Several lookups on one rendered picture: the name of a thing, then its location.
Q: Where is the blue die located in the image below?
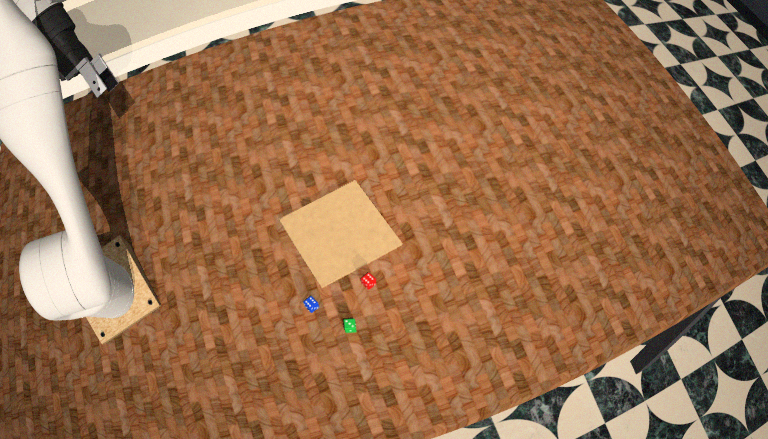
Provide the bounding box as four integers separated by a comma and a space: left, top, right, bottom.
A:
303, 296, 319, 313

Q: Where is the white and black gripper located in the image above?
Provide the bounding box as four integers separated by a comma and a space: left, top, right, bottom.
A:
16, 0, 119, 97

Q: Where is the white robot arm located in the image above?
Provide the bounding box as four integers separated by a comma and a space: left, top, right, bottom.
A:
0, 0, 134, 320

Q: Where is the tan square mat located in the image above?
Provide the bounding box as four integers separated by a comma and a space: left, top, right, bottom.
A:
279, 180, 402, 288

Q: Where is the red die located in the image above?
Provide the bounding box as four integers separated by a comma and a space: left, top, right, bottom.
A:
361, 273, 376, 290

